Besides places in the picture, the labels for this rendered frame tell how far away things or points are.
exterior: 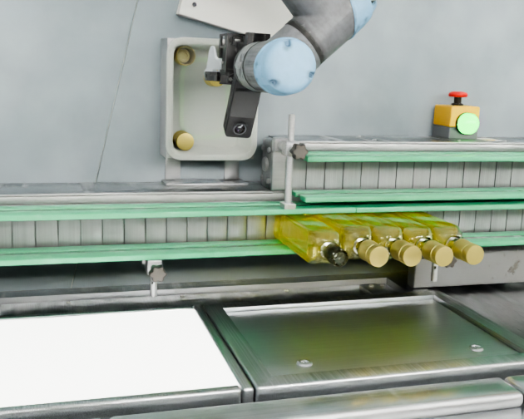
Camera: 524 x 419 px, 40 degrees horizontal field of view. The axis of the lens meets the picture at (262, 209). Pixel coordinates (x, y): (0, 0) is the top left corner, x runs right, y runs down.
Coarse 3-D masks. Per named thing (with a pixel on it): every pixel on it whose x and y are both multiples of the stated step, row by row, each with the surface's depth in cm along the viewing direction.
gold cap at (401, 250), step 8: (400, 240) 116; (392, 248) 116; (400, 248) 114; (408, 248) 113; (416, 248) 113; (392, 256) 117; (400, 256) 114; (408, 256) 113; (416, 256) 113; (408, 264) 113; (416, 264) 114
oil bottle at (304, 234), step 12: (276, 216) 134; (288, 216) 129; (300, 216) 129; (312, 216) 129; (276, 228) 134; (288, 228) 127; (300, 228) 121; (312, 228) 120; (324, 228) 120; (288, 240) 127; (300, 240) 121; (312, 240) 117; (324, 240) 116; (336, 240) 117; (300, 252) 121; (312, 252) 117
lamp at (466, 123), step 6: (462, 114) 148; (468, 114) 147; (456, 120) 149; (462, 120) 147; (468, 120) 146; (474, 120) 147; (456, 126) 149; (462, 126) 147; (468, 126) 147; (474, 126) 147; (462, 132) 148; (468, 132) 147
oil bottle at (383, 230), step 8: (352, 216) 130; (360, 216) 129; (368, 216) 130; (376, 216) 130; (368, 224) 123; (376, 224) 123; (384, 224) 123; (392, 224) 123; (376, 232) 120; (384, 232) 120; (392, 232) 120; (400, 232) 121; (376, 240) 120; (384, 240) 119
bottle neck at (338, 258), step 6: (324, 246) 115; (330, 246) 114; (336, 246) 113; (324, 252) 114; (330, 252) 113; (336, 252) 112; (342, 252) 112; (324, 258) 115; (330, 258) 112; (336, 258) 115; (342, 258) 113; (348, 258) 112; (336, 264) 112; (342, 264) 112
